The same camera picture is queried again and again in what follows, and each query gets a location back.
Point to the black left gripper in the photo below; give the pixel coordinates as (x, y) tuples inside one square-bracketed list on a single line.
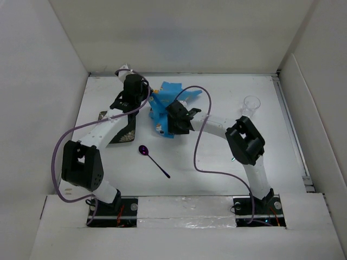
[(145, 87)]

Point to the blue cartoon print cloth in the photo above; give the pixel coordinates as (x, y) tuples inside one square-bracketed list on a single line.
[(159, 100)]

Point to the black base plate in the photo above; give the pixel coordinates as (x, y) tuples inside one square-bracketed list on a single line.
[(269, 215), (125, 216)]

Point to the purple metallic spoon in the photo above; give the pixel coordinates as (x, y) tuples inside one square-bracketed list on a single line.
[(143, 150)]

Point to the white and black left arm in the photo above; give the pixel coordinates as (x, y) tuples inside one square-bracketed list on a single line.
[(82, 163)]

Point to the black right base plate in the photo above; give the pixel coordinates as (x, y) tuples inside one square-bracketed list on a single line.
[(269, 215)]

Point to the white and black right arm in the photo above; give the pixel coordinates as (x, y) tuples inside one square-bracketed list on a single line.
[(245, 142)]

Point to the black floral square plate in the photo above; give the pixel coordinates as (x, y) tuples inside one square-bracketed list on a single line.
[(118, 128)]

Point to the clear plastic cup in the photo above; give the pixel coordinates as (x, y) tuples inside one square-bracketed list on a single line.
[(250, 105)]

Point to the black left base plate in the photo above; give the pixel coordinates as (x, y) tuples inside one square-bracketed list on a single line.
[(125, 216)]

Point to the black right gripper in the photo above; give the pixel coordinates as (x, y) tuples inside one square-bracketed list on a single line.
[(172, 129)]

